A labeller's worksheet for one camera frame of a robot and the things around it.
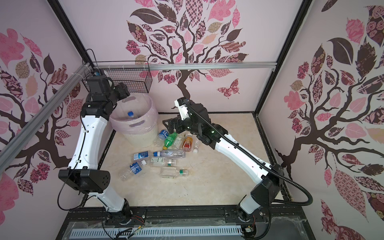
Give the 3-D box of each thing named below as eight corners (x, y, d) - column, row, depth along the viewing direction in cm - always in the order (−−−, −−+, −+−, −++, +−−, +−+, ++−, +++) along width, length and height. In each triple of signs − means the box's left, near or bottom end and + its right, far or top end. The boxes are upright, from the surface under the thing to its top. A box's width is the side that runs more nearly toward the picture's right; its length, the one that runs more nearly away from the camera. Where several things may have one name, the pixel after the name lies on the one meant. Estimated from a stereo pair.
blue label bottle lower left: (123, 181, 86) (119, 178, 82) (121, 173, 89) (118, 169, 86) (142, 172, 90) (140, 168, 86) (140, 164, 93) (137, 161, 89)
